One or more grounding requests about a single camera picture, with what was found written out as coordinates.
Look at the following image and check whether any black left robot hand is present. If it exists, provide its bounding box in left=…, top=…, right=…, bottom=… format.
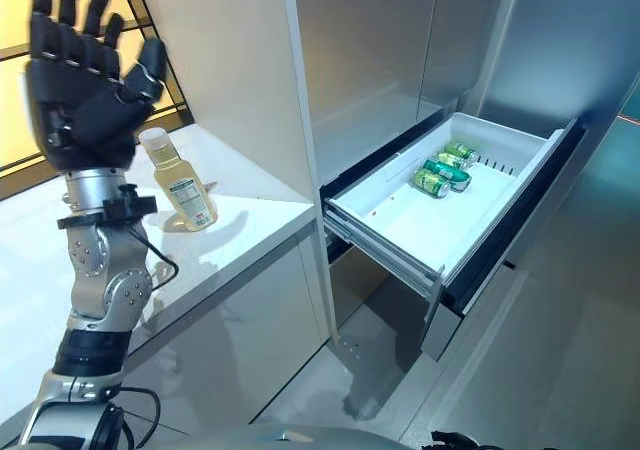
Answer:
left=22, top=0, right=167, bottom=175

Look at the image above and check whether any white fridge drawer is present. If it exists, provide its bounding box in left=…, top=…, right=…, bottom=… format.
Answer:
left=322, top=111, right=587, bottom=317

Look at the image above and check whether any stainless steel fridge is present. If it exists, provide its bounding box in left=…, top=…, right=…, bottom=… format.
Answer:
left=279, top=0, right=640, bottom=450

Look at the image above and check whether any yellow juice bottle white cap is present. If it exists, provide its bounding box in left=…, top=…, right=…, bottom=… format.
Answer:
left=138, top=127, right=221, bottom=232

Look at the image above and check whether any white counter cabinet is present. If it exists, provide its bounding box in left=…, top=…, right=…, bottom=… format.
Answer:
left=0, top=122, right=335, bottom=450

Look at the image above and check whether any green drink can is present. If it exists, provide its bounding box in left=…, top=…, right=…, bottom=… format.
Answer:
left=423, top=158, right=473, bottom=192
left=445, top=140, right=481, bottom=163
left=438, top=152, right=472, bottom=171
left=411, top=168, right=452, bottom=199

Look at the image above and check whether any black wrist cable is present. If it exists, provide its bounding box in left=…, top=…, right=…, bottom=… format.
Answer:
left=130, top=222, right=180, bottom=291

